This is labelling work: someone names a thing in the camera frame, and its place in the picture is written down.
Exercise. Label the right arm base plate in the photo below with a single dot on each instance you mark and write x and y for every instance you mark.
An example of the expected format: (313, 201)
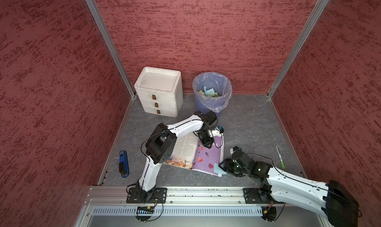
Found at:
(258, 196)

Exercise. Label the blue black utility knife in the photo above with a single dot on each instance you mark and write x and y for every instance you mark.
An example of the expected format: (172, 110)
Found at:
(123, 164)

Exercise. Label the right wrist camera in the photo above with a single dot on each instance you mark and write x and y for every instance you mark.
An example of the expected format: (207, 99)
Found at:
(234, 149)

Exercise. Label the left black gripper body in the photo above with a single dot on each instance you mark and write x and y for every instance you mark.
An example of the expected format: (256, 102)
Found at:
(204, 135)

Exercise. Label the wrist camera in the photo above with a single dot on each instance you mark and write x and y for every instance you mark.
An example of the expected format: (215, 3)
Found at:
(218, 131)
(234, 149)

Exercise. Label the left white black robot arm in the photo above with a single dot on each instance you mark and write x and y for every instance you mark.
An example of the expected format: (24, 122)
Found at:
(160, 146)

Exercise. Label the left aluminium corner post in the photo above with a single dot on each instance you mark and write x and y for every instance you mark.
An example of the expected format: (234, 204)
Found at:
(110, 45)

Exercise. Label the right aluminium corner post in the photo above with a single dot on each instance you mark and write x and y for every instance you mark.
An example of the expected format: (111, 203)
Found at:
(305, 32)

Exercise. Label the discarded notes in bin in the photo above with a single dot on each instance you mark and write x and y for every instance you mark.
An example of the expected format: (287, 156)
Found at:
(209, 92)

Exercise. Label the blue trash bin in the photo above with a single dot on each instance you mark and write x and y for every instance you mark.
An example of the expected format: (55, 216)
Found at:
(205, 106)

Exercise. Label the science magazine book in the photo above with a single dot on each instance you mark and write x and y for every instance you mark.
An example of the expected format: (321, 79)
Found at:
(190, 154)

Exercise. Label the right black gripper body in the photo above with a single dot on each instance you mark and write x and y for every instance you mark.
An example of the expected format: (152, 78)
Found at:
(232, 168)

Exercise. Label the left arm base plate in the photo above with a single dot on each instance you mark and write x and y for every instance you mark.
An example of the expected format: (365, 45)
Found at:
(156, 195)

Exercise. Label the clear plastic bin liner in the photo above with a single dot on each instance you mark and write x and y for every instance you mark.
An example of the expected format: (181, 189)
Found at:
(212, 91)

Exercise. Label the aluminium front rail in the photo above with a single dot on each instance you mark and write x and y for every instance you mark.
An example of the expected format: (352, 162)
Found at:
(198, 196)

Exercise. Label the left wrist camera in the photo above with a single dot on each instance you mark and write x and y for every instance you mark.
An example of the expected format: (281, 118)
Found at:
(218, 131)

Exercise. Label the aluminium corner post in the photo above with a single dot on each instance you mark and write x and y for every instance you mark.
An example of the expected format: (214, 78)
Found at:
(305, 32)
(110, 45)

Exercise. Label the green white pen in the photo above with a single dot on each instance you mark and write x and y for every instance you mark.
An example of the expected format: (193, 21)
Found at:
(280, 158)

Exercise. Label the white three-drawer storage box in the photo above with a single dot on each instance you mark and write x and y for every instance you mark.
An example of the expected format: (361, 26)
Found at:
(160, 91)

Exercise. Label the blue sticky note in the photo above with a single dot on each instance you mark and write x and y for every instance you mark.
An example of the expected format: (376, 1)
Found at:
(218, 171)

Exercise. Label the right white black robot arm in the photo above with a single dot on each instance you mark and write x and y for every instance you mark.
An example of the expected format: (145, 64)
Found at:
(329, 200)

